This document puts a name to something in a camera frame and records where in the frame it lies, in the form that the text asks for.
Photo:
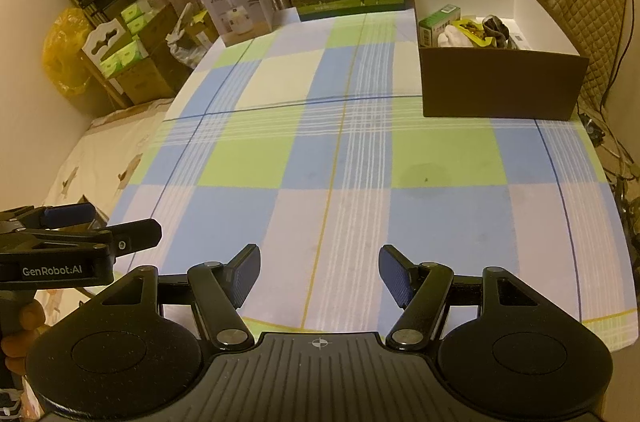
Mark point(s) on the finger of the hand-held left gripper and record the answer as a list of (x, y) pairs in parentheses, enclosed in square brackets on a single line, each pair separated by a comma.
[(137, 234), (70, 215)]

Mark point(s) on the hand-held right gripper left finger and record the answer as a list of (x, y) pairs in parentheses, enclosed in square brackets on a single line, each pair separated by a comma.
[(246, 276)]

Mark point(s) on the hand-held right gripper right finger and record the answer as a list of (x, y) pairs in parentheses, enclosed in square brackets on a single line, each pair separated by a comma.
[(395, 276)]

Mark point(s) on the brown cardboard box white inside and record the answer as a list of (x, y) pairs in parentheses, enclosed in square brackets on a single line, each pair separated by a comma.
[(500, 82)]

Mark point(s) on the white mesh pouch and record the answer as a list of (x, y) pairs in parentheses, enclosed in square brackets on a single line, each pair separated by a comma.
[(450, 38)]

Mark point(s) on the green toothpaste box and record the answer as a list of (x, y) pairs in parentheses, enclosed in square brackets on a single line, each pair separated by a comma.
[(434, 25)]

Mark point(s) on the yellow snack pouch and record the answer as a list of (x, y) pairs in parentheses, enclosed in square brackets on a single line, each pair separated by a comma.
[(470, 27)]

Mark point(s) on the dark sock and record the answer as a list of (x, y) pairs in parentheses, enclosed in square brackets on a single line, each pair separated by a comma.
[(495, 30)]

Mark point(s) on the pale box with barcode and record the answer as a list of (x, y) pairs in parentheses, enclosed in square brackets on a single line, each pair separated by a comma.
[(520, 40)]

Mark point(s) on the person's left hand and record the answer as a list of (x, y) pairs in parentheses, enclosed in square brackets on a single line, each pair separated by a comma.
[(20, 344)]

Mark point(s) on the beige printed bedsheet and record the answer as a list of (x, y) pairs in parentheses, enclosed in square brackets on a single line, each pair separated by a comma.
[(100, 152)]

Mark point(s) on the checked tablecloth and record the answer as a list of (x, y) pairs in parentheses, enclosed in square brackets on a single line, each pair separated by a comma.
[(325, 162)]

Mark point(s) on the large brown cardboard box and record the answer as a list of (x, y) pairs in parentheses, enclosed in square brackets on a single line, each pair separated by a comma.
[(145, 82)]

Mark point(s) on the yellow plastic bag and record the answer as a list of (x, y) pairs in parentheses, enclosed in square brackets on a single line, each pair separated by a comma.
[(62, 62)]

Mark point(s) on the stack of green tissue packs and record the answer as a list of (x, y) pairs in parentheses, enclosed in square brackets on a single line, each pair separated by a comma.
[(120, 57)]

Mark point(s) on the bin with trash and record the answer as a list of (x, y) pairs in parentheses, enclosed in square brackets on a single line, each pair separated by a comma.
[(185, 47)]

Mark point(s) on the white humidifier box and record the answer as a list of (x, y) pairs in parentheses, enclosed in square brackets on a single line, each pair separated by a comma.
[(235, 7)]

